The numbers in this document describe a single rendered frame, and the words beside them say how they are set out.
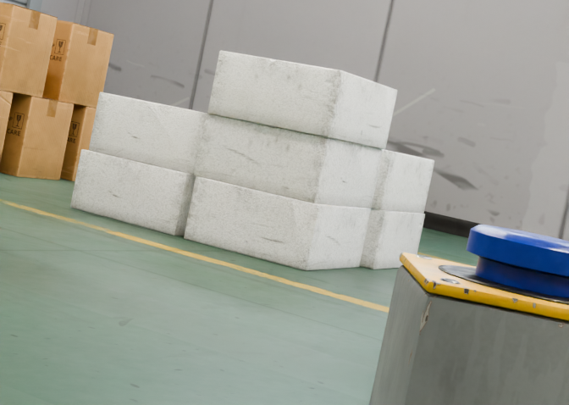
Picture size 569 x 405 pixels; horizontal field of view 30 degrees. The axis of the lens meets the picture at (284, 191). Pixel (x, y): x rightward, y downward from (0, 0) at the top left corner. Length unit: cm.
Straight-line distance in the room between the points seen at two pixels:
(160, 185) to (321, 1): 335
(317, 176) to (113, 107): 72
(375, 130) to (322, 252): 41
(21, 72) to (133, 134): 86
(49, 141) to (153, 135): 102
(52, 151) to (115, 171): 96
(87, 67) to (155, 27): 268
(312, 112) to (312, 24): 345
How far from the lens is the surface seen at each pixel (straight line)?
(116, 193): 317
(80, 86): 420
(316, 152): 284
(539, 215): 566
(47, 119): 406
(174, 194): 305
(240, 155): 295
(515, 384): 29
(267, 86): 291
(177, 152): 308
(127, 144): 318
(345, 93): 286
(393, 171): 323
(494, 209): 573
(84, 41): 418
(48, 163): 410
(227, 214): 294
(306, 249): 283
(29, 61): 395
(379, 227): 320
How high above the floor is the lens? 34
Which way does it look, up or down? 3 degrees down
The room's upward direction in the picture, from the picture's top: 11 degrees clockwise
